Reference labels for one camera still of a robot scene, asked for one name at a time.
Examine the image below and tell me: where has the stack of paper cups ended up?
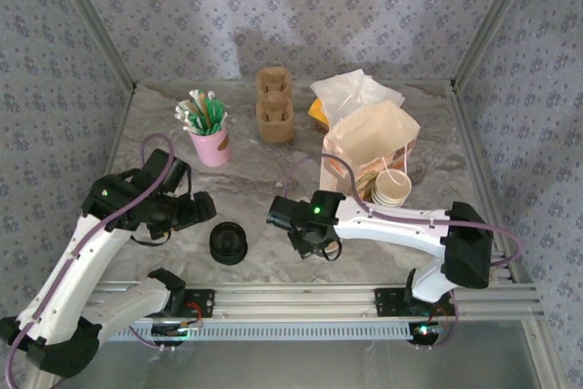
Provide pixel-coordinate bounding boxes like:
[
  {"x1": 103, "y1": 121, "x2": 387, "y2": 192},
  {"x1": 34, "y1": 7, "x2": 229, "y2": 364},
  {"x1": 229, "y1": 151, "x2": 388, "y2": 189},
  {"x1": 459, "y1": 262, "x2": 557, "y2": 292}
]
[{"x1": 371, "y1": 169, "x2": 414, "y2": 210}]

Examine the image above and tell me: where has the printed white paper bag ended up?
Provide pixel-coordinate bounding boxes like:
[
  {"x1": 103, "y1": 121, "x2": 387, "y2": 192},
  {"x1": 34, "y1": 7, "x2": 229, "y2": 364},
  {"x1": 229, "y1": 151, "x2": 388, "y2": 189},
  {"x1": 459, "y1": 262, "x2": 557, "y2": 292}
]
[{"x1": 320, "y1": 99, "x2": 421, "y2": 201}]

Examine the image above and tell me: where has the stack of black cup lids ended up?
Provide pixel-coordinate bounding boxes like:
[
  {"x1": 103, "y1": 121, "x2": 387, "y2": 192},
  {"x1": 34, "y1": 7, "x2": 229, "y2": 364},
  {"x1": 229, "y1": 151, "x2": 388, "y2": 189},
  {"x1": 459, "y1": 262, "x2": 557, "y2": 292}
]
[{"x1": 209, "y1": 221, "x2": 250, "y2": 266}]

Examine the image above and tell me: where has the pink holder cup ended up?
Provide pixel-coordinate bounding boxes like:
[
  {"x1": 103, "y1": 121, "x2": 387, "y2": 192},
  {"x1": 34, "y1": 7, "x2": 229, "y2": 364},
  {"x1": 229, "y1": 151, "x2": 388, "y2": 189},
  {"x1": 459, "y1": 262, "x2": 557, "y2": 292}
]
[{"x1": 189, "y1": 127, "x2": 232, "y2": 168}]

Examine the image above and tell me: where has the brown and yellow cardboard box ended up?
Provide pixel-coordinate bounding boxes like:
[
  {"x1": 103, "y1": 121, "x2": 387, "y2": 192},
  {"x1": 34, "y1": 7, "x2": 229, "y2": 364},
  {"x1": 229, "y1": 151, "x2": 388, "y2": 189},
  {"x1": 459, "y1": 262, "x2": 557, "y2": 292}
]
[{"x1": 307, "y1": 97, "x2": 332, "y2": 128}]

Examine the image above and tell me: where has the stack of brown pulp carriers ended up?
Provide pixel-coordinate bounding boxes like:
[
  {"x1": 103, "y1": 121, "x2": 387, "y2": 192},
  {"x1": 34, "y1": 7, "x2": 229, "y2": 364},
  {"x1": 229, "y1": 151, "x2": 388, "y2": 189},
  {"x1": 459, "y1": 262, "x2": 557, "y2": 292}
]
[{"x1": 254, "y1": 67, "x2": 296, "y2": 145}]

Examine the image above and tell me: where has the bundle of straws and stirrers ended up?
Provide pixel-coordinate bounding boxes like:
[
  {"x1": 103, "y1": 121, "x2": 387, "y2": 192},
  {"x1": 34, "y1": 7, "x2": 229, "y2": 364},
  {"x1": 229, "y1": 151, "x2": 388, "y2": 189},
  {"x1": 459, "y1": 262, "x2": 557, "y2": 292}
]
[{"x1": 174, "y1": 87, "x2": 228, "y2": 138}]

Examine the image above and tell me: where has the stack of white napkins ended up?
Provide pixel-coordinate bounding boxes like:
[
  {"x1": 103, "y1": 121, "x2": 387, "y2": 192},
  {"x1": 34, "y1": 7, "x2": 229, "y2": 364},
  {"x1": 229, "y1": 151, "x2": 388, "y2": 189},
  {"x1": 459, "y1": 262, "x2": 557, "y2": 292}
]
[{"x1": 309, "y1": 68, "x2": 406, "y2": 124}]

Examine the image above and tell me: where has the grey metal shelf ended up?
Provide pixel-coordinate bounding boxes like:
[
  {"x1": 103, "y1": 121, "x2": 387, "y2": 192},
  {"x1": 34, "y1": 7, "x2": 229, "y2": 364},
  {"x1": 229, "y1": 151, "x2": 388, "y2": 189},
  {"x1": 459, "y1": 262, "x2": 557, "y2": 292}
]
[{"x1": 90, "y1": 341, "x2": 546, "y2": 389}]

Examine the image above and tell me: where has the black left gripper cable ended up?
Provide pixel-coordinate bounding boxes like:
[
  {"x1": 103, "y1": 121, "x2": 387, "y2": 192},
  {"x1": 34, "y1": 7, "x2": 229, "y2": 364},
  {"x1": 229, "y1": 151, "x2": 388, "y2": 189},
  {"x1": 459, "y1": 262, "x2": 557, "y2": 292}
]
[{"x1": 130, "y1": 224, "x2": 173, "y2": 247}]

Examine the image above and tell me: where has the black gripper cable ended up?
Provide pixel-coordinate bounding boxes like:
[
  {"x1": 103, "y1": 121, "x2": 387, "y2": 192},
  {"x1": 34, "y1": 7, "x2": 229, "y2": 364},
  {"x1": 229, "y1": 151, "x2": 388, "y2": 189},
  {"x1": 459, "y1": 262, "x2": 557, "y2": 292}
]
[
  {"x1": 130, "y1": 224, "x2": 173, "y2": 247},
  {"x1": 318, "y1": 241, "x2": 343, "y2": 263}
]

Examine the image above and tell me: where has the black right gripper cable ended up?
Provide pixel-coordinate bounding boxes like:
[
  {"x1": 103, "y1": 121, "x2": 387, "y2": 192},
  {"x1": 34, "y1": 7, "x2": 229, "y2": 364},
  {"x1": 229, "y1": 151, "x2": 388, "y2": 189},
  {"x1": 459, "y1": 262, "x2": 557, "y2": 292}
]
[{"x1": 318, "y1": 241, "x2": 343, "y2": 263}]

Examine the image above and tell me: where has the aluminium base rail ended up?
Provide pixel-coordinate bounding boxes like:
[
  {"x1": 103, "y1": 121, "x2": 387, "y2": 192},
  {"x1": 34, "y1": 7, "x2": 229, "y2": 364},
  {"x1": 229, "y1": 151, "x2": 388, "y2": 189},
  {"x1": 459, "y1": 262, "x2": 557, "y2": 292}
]
[{"x1": 86, "y1": 282, "x2": 546, "y2": 320}]

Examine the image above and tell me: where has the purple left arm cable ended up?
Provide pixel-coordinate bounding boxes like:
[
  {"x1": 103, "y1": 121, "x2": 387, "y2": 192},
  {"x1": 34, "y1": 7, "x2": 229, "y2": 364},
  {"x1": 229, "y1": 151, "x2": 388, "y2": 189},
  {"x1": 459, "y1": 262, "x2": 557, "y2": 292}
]
[{"x1": 6, "y1": 132, "x2": 177, "y2": 389}]

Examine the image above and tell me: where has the grey slotted cable duct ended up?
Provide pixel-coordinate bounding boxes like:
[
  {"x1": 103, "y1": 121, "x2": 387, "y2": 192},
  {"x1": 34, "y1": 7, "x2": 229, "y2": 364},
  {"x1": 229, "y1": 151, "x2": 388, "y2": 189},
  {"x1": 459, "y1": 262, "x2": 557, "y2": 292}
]
[{"x1": 108, "y1": 319, "x2": 416, "y2": 343}]

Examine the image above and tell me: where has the aluminium frame post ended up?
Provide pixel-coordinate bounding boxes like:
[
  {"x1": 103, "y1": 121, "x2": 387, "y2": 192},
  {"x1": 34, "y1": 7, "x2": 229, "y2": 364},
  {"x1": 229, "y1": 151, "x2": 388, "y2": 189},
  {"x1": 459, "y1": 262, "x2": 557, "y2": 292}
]
[
  {"x1": 449, "y1": 0, "x2": 544, "y2": 90},
  {"x1": 45, "y1": 0, "x2": 138, "y2": 92}
]

